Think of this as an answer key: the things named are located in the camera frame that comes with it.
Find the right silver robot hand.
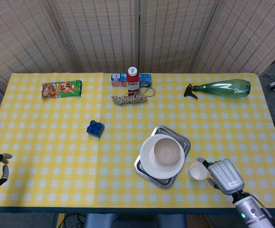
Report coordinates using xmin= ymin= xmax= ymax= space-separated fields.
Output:
xmin=196 ymin=156 xmax=245 ymax=195

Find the white paper cup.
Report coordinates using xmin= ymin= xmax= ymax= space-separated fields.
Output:
xmin=189 ymin=161 xmax=209 ymax=181

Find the beige bowl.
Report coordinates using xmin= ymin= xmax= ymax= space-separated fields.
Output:
xmin=153 ymin=137 xmax=181 ymax=164

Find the silver metal tray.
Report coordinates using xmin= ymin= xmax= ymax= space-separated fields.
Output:
xmin=134 ymin=125 xmax=191 ymax=189

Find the white round plate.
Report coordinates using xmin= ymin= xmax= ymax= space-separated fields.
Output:
xmin=140 ymin=133 xmax=185 ymax=179

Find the yellow checkered tablecloth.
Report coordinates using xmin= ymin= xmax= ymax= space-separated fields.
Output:
xmin=0 ymin=72 xmax=275 ymax=209

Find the green spray bottle black nozzle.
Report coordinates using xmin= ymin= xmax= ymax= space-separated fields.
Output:
xmin=183 ymin=79 xmax=251 ymax=100

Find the blue chair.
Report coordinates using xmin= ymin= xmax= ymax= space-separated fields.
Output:
xmin=84 ymin=213 xmax=187 ymax=228

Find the green orange snack bag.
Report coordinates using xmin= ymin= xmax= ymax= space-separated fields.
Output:
xmin=41 ymin=80 xmax=83 ymax=100

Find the blue toy building block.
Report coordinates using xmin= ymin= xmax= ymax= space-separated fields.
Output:
xmin=86 ymin=120 xmax=105 ymax=138

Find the blue pink carton box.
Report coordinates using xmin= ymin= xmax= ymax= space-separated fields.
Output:
xmin=111 ymin=73 xmax=153 ymax=87

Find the red juice bottle white cap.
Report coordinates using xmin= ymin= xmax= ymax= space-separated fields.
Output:
xmin=126 ymin=66 xmax=140 ymax=94

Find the woven folding screen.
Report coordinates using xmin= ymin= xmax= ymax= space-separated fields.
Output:
xmin=0 ymin=0 xmax=275 ymax=91

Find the coiled braided rope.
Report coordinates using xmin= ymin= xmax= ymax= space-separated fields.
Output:
xmin=111 ymin=87 xmax=156 ymax=106

